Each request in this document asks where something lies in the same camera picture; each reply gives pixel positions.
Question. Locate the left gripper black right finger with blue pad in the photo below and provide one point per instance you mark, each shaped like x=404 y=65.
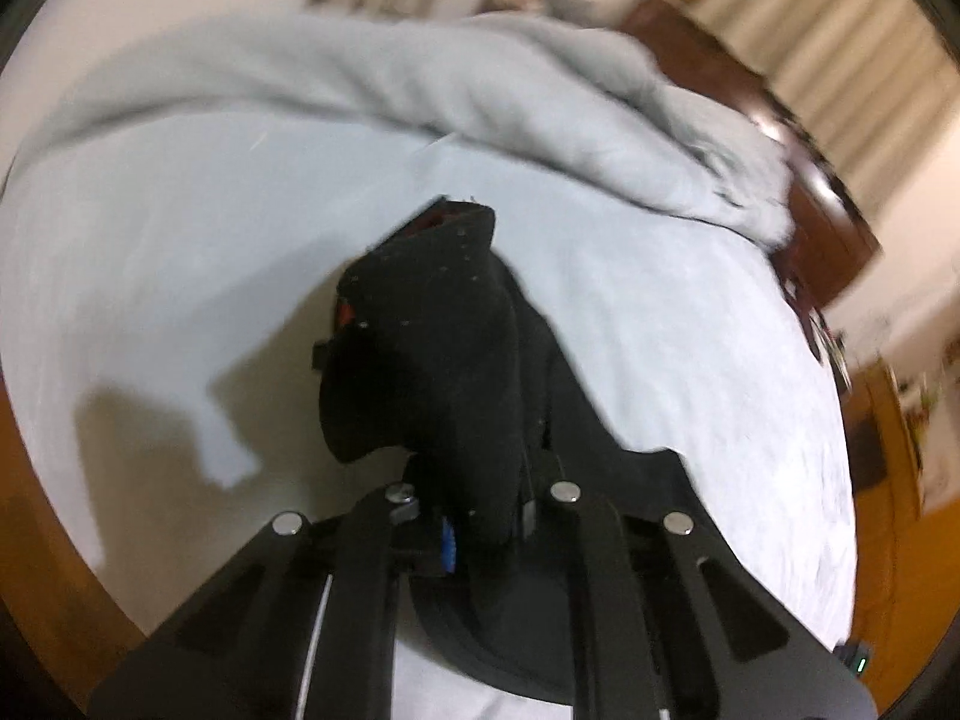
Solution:
x=666 y=623

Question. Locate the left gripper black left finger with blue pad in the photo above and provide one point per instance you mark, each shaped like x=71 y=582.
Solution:
x=299 y=623

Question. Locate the black pants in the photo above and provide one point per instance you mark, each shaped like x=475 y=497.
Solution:
x=437 y=351

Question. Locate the light blue bed sheet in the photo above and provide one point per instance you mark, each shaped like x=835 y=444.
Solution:
x=169 y=290

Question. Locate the dark wooden headboard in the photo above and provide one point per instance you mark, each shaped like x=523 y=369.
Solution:
x=832 y=242

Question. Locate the grey duvet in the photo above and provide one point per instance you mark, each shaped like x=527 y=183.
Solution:
x=588 y=101

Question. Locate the beige curtain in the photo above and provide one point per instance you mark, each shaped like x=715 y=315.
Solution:
x=871 y=81

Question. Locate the wooden bed frame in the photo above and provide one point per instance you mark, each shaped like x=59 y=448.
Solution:
x=61 y=617

